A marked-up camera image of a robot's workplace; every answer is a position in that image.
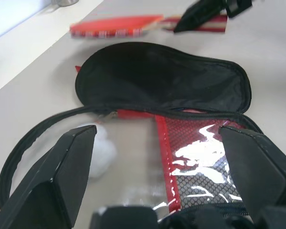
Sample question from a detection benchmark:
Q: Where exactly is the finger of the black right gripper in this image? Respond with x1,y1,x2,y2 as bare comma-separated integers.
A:
225,0,253,19
173,0,227,33

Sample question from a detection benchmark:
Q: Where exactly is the black and red paddle case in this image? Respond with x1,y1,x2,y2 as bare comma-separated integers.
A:
0,42,286,229

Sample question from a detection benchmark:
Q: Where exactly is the white ball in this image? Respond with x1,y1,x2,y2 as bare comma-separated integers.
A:
88,123,118,180

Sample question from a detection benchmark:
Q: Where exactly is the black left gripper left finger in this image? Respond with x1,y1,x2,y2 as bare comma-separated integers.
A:
0,125,97,229

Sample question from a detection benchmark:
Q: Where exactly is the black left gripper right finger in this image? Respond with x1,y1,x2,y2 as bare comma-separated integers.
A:
218,125,286,221

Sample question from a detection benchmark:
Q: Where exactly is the red table tennis paddle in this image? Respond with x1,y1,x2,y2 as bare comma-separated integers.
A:
70,13,229,39

